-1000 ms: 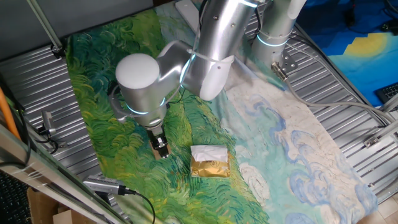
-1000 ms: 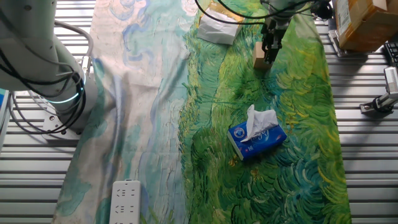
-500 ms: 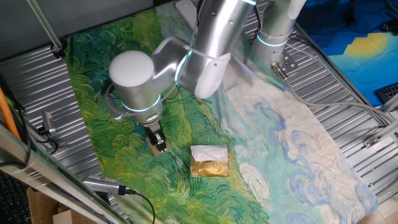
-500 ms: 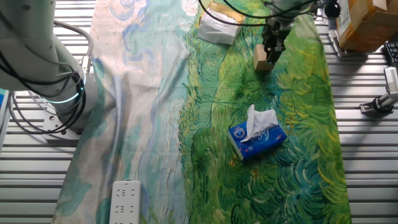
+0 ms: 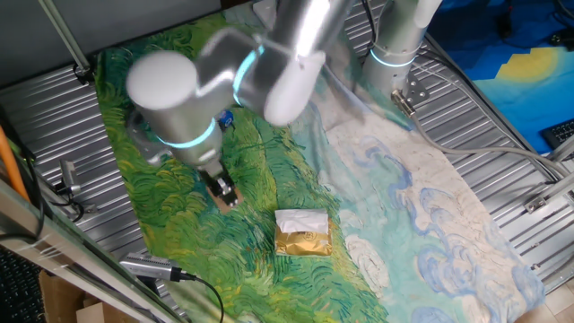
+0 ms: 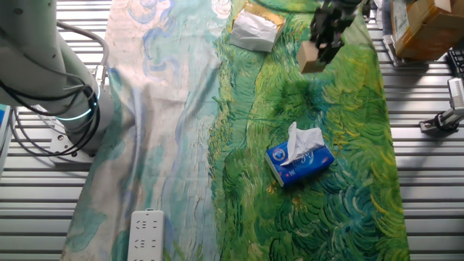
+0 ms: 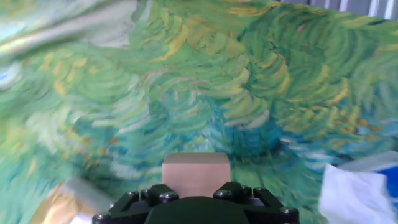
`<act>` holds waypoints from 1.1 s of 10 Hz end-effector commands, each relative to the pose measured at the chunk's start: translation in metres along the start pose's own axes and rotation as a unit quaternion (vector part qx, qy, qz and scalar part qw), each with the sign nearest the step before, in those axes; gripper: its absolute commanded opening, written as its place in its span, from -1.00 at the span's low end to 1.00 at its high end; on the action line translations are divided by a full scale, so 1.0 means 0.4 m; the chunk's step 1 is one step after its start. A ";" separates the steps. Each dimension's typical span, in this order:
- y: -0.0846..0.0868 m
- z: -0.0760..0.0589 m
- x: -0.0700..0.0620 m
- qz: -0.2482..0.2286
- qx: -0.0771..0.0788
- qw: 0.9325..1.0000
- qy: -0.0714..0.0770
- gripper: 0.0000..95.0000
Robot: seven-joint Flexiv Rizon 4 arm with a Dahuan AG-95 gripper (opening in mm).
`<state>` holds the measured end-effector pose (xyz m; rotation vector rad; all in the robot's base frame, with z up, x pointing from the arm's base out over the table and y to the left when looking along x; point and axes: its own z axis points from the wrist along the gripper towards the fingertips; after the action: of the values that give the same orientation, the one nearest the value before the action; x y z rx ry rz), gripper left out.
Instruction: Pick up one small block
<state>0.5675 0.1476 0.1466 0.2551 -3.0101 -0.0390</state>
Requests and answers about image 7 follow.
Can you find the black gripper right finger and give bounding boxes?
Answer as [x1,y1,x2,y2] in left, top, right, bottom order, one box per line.
[213,181,301,224]

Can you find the gold tissue pack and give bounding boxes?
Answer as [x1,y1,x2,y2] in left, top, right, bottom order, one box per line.
[29,177,116,224]

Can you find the small wooden block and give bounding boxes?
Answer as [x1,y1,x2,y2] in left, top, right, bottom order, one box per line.
[161,152,232,199]

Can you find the painted landscape tablecloth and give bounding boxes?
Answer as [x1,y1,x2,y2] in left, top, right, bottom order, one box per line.
[0,0,398,224]

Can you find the blue tissue pack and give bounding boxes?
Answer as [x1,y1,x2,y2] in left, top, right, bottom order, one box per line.
[318,150,398,224]

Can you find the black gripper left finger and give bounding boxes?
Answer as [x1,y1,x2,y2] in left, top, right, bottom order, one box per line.
[91,183,180,224]

